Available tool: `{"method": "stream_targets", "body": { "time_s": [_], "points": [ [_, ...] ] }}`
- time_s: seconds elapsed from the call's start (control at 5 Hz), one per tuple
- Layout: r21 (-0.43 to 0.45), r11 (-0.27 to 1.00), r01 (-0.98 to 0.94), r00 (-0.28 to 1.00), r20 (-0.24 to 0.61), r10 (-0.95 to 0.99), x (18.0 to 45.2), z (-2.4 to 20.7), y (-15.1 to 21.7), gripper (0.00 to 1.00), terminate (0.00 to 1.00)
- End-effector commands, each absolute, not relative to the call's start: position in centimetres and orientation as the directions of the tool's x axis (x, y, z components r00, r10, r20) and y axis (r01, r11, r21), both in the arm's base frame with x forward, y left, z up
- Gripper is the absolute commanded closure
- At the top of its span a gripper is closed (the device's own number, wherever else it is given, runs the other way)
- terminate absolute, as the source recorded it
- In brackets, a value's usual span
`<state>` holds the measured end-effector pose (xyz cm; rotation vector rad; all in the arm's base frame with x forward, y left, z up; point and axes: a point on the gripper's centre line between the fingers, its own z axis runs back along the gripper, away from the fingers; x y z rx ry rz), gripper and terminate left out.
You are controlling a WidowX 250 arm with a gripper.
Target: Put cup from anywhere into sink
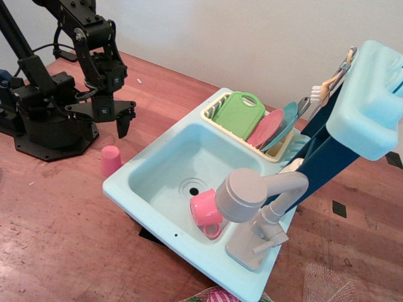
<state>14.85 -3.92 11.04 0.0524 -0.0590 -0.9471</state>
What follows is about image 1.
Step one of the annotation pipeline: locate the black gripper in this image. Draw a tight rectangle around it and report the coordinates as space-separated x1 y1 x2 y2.
65 92 136 138

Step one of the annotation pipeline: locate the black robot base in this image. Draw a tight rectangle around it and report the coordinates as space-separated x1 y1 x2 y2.
1 70 99 162

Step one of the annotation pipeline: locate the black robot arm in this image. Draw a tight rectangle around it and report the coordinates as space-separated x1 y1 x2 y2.
1 1 136 142

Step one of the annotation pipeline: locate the pink plastic cup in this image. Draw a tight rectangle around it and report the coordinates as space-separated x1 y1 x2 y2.
101 145 122 177

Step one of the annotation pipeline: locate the light blue toy sink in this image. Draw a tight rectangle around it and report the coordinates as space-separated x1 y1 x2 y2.
103 88 293 301

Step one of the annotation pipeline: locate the dark blue sink backboard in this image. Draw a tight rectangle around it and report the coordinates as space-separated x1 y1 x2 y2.
287 87 359 211

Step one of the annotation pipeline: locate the green cutting board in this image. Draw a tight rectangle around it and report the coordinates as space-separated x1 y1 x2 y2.
212 91 266 140

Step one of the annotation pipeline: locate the pink plate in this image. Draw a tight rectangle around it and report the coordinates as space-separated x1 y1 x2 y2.
247 109 284 148

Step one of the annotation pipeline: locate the grey toy faucet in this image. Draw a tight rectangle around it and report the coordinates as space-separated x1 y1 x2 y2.
215 168 309 271

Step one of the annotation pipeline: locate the cream dish rack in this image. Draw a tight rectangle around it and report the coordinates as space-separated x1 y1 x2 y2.
201 91 297 163

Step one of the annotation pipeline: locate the teal plate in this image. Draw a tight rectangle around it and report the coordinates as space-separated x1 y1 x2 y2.
259 102 298 152

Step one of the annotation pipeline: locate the grey utensil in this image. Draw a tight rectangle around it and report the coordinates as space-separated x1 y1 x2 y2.
297 96 310 118

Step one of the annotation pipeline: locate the cream dish brush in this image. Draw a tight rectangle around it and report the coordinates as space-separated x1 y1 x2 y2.
310 69 345 108

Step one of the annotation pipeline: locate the pink white ball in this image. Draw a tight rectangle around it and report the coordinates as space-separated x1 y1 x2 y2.
186 287 238 302

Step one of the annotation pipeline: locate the black tape patch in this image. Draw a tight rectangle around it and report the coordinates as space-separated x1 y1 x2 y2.
332 200 347 218

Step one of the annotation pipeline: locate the light blue top shelf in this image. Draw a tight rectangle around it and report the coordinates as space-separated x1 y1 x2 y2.
326 40 402 160

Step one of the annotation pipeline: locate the white mesh net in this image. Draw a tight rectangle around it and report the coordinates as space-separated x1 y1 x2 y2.
303 263 359 302

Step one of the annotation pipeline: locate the pink mug with handle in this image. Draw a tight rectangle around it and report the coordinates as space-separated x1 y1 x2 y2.
190 189 228 240

